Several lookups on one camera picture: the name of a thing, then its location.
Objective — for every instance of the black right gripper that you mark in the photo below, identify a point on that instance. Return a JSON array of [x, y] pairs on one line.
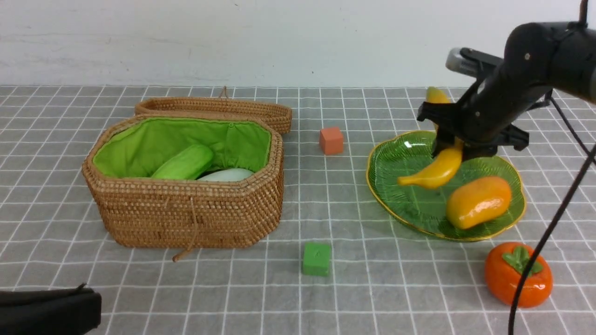
[[483, 118]]

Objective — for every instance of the yellow banana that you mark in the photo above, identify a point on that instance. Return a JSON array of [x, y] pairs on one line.
[[445, 164]]

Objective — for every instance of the orange yellow mango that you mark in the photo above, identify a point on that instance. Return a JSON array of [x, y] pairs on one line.
[[478, 201]]

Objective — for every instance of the orange persimmon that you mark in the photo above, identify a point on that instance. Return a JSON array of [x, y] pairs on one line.
[[504, 267]]

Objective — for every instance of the white radish with leaves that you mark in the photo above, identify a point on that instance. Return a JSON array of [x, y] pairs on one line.
[[227, 175]]

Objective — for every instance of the green cucumber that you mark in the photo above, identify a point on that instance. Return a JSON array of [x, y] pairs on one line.
[[188, 164]]

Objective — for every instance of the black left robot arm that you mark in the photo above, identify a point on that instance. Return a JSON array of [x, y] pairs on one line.
[[72, 311]]

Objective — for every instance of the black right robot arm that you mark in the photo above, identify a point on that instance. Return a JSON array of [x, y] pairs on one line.
[[538, 58]]

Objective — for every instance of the green glass leaf plate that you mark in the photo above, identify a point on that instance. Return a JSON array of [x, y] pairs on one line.
[[424, 209]]

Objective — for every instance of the orange foam cube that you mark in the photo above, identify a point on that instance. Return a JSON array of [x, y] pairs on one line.
[[331, 140]]

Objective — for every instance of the green foam cube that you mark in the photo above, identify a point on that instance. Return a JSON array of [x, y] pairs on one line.
[[316, 259]]

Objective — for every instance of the woven rattan basket lid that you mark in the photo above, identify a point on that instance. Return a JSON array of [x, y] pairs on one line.
[[276, 116]]

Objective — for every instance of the woven rattan basket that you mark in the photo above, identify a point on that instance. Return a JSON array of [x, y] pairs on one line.
[[141, 211]]

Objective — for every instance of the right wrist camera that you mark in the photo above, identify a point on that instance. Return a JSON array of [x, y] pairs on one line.
[[470, 62]]

